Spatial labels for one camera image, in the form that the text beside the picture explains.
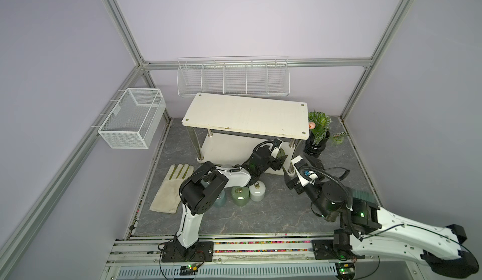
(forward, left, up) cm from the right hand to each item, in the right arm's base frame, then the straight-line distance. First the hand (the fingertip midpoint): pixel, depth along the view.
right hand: (297, 160), depth 63 cm
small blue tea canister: (-3, +29, -28) cm, 40 cm away
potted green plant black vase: (+23, -18, -23) cm, 38 cm away
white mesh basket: (+25, +69, -7) cm, 74 cm away
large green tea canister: (-2, +21, -25) cm, 32 cm away
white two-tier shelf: (+13, +26, +1) cm, 29 cm away
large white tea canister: (-1, +13, -25) cm, 28 cm away
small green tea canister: (+13, +2, -15) cm, 20 cm away
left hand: (+18, 0, -21) cm, 27 cm away
